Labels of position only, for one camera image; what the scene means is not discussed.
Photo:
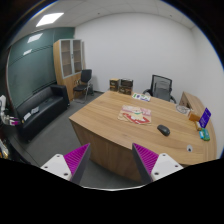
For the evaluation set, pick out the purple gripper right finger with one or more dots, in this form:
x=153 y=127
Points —
x=153 y=166

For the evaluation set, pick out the dark cardboard box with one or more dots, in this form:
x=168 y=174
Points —
x=114 y=84
x=126 y=86

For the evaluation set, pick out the green white small packet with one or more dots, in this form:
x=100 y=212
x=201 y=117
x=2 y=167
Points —
x=204 y=134

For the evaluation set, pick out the black computer mouse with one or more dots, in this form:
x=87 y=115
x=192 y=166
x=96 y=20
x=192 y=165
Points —
x=164 y=130

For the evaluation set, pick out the small white round object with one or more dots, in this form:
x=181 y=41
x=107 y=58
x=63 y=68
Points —
x=189 y=148

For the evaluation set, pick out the wooden office desk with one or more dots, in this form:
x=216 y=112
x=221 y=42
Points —
x=111 y=139

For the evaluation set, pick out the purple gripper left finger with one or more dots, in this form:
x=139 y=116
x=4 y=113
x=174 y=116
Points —
x=70 y=166

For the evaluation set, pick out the pink cartoon mouse pad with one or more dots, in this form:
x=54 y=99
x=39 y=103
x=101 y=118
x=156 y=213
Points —
x=136 y=115

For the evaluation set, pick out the dark cardboard box right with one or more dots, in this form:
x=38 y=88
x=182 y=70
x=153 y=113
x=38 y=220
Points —
x=126 y=86

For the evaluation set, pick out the dark cardboard box left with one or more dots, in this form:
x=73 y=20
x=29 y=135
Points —
x=114 y=84

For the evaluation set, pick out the white green sticker sheet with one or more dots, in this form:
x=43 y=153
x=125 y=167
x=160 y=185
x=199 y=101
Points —
x=141 y=97

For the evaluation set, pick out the wooden glass-door cabinet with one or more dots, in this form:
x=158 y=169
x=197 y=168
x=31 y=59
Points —
x=68 y=63

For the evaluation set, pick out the orange small box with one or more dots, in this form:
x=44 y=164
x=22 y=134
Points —
x=193 y=117

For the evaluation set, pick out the black visitor chair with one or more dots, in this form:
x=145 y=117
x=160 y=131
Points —
x=83 y=85

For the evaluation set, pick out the white ceiling light panel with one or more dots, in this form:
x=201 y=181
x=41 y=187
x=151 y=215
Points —
x=49 y=19

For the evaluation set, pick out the wooden side return desk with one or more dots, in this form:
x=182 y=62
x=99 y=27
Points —
x=194 y=103

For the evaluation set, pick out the round white coaster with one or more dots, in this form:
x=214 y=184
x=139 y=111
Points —
x=182 y=109

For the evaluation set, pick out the black leather sofa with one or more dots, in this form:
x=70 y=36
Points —
x=41 y=109

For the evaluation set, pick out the grey mesh office chair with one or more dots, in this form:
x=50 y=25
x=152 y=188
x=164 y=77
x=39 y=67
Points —
x=161 y=87

